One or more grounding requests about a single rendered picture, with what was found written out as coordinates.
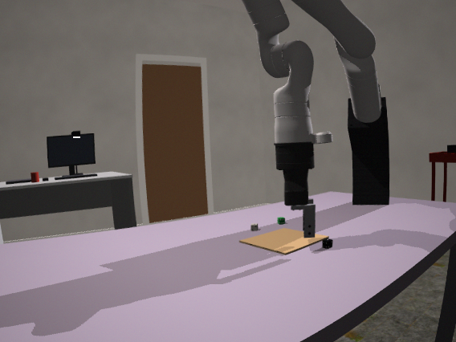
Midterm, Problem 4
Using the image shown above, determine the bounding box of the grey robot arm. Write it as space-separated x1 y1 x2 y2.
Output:
242 0 382 123

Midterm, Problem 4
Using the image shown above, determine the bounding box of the tan flat mat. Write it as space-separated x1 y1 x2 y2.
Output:
239 228 329 255

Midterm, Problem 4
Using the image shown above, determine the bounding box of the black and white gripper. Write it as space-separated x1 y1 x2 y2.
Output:
274 116 332 238

